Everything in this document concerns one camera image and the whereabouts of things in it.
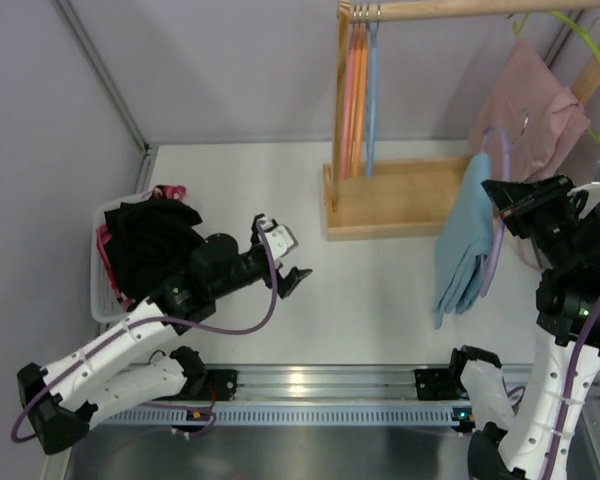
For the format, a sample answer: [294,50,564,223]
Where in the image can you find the blue trousers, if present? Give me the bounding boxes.
[433,153,494,329]

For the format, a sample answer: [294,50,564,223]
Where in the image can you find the purple clothes hanger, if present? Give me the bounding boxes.
[477,112,531,299]

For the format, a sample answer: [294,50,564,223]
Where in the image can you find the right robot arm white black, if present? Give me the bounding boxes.
[450,175,600,479]

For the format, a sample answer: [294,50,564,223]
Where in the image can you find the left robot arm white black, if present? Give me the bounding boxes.
[11,224,312,455]

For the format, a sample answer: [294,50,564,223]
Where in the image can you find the pink trousers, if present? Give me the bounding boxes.
[468,39,590,182]

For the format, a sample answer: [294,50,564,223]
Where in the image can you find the blue clothes hanger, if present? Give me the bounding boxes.
[366,23,379,178]

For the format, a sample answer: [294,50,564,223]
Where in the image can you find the orange clothes hanger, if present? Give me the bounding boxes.
[351,24,369,178]

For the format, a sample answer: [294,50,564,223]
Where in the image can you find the pink clothes hanger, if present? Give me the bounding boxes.
[340,26,357,179]

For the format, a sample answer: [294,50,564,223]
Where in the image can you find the wooden clothes rack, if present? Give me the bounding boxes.
[323,0,600,241]

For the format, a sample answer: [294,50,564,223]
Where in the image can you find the pink patterned garment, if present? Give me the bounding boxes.
[95,184,189,309]

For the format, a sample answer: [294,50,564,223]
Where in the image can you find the black clothes pile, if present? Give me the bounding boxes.
[96,198,204,309]

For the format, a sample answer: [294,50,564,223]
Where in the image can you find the white laundry basket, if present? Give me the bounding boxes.
[88,192,191,326]

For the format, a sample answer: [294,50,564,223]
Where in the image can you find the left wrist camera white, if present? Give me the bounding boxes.
[255,214,299,262]

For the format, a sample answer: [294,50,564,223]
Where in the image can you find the aluminium mounting rail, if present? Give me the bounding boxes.
[104,365,473,429]

